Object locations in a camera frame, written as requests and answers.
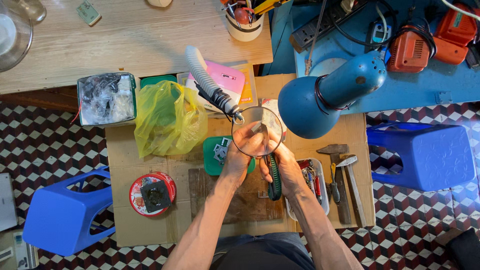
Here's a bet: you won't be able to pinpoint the yellow handle screwdriver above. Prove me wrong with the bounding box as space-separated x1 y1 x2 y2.
329 162 341 203

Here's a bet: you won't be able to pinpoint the small metal part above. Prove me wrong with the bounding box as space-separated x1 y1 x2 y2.
250 122 269 136

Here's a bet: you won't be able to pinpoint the clear glass jar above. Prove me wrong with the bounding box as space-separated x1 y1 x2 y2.
3 0 47 23

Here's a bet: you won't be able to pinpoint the black power strip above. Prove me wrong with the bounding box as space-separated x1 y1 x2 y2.
289 0 370 54

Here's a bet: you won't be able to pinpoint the printed card packet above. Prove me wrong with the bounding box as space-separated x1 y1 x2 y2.
260 98 288 142

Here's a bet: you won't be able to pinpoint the person's right hand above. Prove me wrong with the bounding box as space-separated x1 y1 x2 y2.
259 130 309 199

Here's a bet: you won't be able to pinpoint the black square plastic part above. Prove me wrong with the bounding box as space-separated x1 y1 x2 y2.
140 180 173 214

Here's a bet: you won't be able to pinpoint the blue metal desk lamp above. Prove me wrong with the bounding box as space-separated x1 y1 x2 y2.
277 50 388 140

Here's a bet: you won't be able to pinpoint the clear case with orange paper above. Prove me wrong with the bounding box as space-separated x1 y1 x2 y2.
176 62 259 114

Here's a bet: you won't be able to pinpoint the blue workbench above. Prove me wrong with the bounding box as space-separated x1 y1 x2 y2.
262 0 480 115

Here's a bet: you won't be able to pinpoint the rusty wooden handle hammer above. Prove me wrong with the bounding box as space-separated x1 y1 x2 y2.
316 143 352 225

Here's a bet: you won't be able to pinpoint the thin metal rod tool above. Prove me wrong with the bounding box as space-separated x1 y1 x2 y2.
304 0 328 76

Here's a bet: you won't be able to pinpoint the round magnifying lens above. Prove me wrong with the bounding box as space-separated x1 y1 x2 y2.
231 106 284 158

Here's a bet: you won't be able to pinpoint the dark wooden board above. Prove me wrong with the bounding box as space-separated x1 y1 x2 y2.
188 167 286 224

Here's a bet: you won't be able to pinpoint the brown cardboard sheet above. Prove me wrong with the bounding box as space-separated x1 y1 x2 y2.
104 73 377 248

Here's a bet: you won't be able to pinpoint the black cable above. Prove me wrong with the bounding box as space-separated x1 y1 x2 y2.
329 0 399 48

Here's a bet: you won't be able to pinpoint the green and black pliers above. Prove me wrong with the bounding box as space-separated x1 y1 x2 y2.
262 124 283 202

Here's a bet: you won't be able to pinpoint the heap of small metal plates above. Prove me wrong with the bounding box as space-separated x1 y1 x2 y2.
212 137 233 164

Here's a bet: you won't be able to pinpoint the person's left hand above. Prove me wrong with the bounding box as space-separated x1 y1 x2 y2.
220 123 268 187

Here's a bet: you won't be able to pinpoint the pink flat box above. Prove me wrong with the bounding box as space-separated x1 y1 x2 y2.
186 60 247 113

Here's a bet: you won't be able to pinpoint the blue handheld meter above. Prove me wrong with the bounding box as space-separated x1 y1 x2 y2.
365 21 393 53

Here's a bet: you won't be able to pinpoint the white printed box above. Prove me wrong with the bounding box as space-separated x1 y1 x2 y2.
13 231 40 270

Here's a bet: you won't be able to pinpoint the green box of bagged parts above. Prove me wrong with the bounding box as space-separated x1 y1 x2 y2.
76 72 138 127

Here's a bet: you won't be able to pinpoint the white flat panel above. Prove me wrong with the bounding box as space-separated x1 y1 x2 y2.
0 172 19 232

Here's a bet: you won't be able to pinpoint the cream cup of tools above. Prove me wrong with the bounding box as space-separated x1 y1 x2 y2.
220 0 291 42

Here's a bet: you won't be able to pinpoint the red round tin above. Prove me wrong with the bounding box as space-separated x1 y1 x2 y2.
128 171 177 218

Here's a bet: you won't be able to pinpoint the light wooden table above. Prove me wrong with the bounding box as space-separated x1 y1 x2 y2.
0 0 274 95

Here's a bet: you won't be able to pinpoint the orange power tool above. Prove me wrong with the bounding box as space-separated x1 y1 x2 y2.
386 25 436 73
433 3 480 65

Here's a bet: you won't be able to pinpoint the blue plastic stool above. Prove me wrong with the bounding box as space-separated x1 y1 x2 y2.
366 121 476 192
22 166 116 257

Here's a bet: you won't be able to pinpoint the person's dark shorts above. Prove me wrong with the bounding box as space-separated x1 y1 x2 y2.
209 232 316 270

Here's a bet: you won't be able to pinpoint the clear tub of small tools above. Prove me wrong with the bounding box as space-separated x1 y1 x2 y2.
284 157 331 222

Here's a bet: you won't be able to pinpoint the silver head wooden hammer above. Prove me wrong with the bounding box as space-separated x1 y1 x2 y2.
335 154 368 229

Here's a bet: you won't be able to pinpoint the green plastic container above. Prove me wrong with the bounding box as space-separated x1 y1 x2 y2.
140 74 178 90

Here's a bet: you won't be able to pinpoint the yellow plastic bag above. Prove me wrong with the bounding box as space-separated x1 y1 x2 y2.
133 80 209 158

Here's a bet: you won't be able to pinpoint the green plastic tray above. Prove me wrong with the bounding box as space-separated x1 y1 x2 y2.
202 135 256 176

